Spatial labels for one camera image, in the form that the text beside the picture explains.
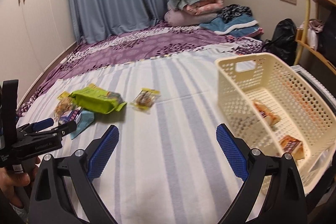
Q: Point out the white purple snack packet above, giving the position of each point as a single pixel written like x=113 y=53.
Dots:
x=69 y=115

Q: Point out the light blue snack packet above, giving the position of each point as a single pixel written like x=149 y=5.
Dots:
x=85 y=119

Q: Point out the pink cloth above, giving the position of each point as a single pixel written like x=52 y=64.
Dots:
x=315 y=28

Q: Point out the large green snack packet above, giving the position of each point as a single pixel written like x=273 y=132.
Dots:
x=92 y=102

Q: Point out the clear yellow-edged snack packet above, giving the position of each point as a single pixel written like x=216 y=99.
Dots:
x=144 y=100
x=63 y=106

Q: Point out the white framed mirror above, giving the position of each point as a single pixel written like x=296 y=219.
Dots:
x=317 y=82

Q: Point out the blue white-trimmed blanket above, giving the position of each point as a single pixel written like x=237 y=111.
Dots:
x=231 y=27

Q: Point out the orange bread packet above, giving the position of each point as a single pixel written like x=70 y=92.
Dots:
x=291 y=146
x=266 y=112

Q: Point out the black white patterned cloth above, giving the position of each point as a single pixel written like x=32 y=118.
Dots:
x=235 y=11

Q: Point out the black handbag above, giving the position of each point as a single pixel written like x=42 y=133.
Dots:
x=284 y=37

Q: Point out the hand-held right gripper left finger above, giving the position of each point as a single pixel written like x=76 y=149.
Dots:
x=103 y=153

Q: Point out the cream plastic basket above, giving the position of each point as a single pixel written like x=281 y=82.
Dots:
x=231 y=87

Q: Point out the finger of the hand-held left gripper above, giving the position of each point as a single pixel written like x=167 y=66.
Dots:
x=44 y=123
x=65 y=128

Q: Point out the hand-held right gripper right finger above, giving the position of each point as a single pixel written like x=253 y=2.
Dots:
x=232 y=153

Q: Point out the purple floral bedsheet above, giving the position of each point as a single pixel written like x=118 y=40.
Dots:
x=131 y=43

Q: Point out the lilac pillow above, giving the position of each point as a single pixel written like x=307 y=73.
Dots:
x=181 y=19

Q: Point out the person's left hand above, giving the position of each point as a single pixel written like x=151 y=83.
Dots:
x=13 y=180

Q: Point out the white blue striped blanket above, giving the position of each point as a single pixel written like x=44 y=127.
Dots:
x=170 y=82

